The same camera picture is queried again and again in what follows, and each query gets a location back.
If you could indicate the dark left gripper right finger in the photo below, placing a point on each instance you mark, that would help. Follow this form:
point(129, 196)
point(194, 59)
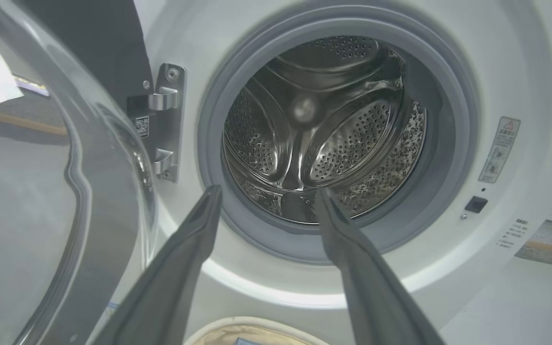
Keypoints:
point(376, 297)

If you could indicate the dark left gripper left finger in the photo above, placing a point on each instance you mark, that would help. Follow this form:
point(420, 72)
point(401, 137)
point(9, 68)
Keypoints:
point(170, 287)

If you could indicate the blue bear print garment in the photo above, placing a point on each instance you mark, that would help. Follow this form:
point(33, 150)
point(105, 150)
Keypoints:
point(245, 342)

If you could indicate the glass washing machine door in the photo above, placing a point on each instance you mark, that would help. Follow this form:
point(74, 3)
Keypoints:
point(98, 215)

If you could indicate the stainless steel drum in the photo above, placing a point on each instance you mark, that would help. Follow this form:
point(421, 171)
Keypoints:
point(343, 143)

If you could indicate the silver metal door hinge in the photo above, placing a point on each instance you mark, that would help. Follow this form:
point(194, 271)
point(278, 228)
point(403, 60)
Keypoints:
point(173, 124)

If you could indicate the white front-load washing machine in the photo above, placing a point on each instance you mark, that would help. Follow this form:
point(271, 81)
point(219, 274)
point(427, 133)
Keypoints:
point(496, 72)

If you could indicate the cream canvas laundry basket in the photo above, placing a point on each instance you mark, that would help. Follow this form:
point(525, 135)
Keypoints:
point(218, 330)

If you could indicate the small printed text label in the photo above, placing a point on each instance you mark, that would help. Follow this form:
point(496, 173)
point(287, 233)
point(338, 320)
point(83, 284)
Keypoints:
point(514, 235)

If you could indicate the small QR code sticker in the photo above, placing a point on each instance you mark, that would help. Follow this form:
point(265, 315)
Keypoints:
point(142, 127)

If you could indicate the white warning sticker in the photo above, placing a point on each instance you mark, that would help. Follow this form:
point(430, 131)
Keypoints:
point(499, 148)

